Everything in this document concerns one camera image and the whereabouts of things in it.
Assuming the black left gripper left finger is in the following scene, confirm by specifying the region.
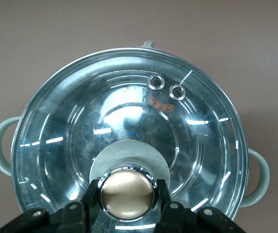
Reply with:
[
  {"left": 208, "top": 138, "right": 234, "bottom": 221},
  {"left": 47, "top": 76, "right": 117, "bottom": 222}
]
[{"left": 56, "top": 179, "right": 106, "bottom": 233}]

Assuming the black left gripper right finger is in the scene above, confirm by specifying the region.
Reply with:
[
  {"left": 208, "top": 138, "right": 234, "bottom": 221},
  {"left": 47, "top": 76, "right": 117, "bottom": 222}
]
[{"left": 154, "top": 179, "right": 197, "bottom": 233}]

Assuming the glass pot lid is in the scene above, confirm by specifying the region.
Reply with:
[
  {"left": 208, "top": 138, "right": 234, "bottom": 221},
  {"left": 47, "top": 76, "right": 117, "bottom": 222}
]
[{"left": 9, "top": 47, "right": 249, "bottom": 233}]

